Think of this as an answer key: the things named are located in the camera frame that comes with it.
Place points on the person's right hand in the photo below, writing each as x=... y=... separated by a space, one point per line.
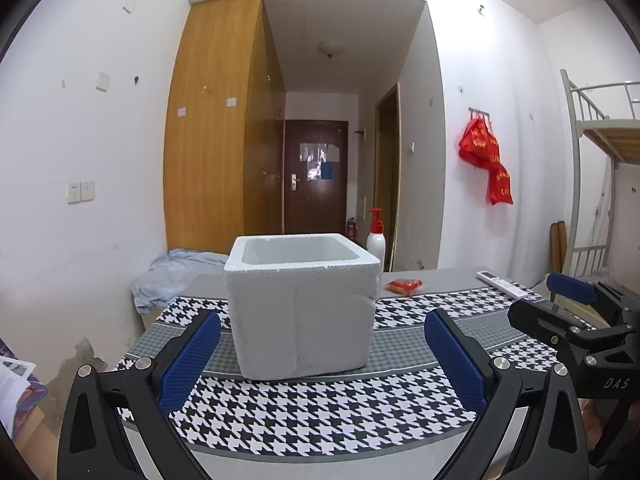
x=594 y=422

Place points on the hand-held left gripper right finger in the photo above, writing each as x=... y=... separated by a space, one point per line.
x=455 y=360

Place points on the red plastic bag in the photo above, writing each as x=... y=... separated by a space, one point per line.
x=480 y=145
x=500 y=187

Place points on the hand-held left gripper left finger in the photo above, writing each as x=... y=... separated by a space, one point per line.
x=192 y=360

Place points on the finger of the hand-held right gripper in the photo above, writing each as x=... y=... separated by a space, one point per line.
x=535 y=317
x=572 y=287

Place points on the blue door notice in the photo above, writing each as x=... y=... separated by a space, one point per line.
x=327 y=170

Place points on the ceiling lamp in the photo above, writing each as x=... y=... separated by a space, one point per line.
x=331 y=49

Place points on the dark brown entrance door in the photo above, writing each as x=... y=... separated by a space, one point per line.
x=312 y=205

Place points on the wooden side door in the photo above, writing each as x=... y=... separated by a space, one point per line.
x=387 y=185

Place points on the white wall socket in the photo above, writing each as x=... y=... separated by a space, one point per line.
x=74 y=192

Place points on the metal bunk bed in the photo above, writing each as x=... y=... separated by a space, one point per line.
x=575 y=160

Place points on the red fire extinguisher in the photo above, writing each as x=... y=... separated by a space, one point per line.
x=352 y=229

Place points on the wooden wardrobe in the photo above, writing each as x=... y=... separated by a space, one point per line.
x=210 y=160

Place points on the printed paper stack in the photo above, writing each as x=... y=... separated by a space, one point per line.
x=15 y=390

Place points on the silver door notice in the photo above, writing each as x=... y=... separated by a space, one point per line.
x=320 y=152

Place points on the white blank wall plate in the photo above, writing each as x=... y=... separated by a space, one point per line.
x=129 y=5
x=103 y=81

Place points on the red snack packet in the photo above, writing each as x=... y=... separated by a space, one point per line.
x=404 y=286

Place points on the light blue cloth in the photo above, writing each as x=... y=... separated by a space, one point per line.
x=175 y=275

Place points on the metal wall hook rack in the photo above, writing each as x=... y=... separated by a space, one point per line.
x=480 y=111

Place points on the white wall switch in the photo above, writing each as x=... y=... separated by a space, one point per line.
x=88 y=191

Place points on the white pump bottle red cap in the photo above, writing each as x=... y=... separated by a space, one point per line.
x=376 y=247

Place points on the houndstooth tablecloth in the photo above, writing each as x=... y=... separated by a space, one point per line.
x=310 y=415

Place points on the brown wooden board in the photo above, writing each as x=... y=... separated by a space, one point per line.
x=558 y=247

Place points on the white remote control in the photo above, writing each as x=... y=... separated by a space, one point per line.
x=500 y=282

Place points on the white foam box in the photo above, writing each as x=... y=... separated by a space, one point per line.
x=300 y=325

